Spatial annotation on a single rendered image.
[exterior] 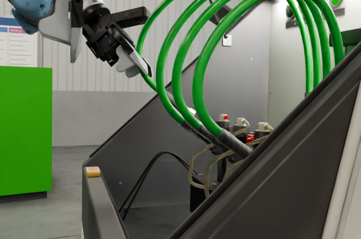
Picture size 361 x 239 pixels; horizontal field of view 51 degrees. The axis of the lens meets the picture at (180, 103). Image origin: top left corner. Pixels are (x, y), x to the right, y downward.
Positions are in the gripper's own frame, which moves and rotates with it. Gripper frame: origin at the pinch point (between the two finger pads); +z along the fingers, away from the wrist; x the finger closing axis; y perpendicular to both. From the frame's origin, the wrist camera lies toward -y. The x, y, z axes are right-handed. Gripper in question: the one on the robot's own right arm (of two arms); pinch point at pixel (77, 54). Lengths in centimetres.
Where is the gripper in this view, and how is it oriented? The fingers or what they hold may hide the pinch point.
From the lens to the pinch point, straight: 58.8
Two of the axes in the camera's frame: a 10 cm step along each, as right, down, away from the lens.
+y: -9.5, -0.1, -3.0
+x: 3.0, 0.6, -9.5
